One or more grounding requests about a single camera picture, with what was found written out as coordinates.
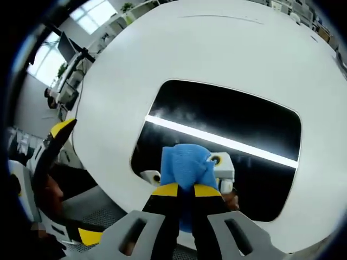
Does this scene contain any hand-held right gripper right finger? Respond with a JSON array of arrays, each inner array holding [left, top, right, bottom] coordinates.
[[193, 184, 288, 260]]

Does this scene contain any white mesh office chair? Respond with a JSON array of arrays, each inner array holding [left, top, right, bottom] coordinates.
[[61, 186, 196, 260]]

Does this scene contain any black computer monitor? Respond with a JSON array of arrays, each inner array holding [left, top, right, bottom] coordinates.
[[57, 31, 77, 62]]

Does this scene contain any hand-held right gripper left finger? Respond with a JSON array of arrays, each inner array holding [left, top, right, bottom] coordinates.
[[100, 182, 180, 260]]

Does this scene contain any blue cleaning cloth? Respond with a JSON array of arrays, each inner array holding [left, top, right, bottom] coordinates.
[[159, 143, 221, 234]]

